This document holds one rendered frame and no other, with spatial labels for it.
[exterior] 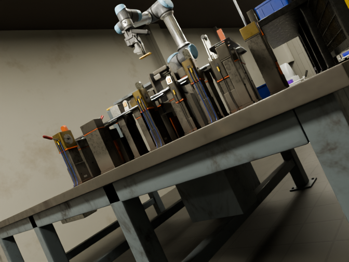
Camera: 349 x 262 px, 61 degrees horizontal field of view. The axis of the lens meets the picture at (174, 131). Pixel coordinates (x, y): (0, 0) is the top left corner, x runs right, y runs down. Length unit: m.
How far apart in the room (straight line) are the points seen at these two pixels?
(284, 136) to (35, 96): 3.71
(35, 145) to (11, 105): 0.55
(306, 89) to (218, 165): 0.30
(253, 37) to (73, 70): 3.37
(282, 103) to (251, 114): 0.07
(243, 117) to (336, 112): 0.17
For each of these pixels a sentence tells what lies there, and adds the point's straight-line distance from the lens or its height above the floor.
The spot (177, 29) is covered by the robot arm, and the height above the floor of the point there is 1.46.
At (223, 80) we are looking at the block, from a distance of 1.50.
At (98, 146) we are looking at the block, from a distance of 1.89.
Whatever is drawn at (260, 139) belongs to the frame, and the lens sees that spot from 0.68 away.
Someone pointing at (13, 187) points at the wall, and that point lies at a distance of 3.71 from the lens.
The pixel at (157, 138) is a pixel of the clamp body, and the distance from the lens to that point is 1.65.
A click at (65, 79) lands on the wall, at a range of 4.42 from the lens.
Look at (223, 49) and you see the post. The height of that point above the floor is 0.97.
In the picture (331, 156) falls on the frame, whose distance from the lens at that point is 0.65.
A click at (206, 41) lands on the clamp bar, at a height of 1.18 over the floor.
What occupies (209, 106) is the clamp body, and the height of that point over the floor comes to 0.78.
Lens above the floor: 0.70
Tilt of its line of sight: 2 degrees up
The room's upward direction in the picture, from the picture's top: 25 degrees counter-clockwise
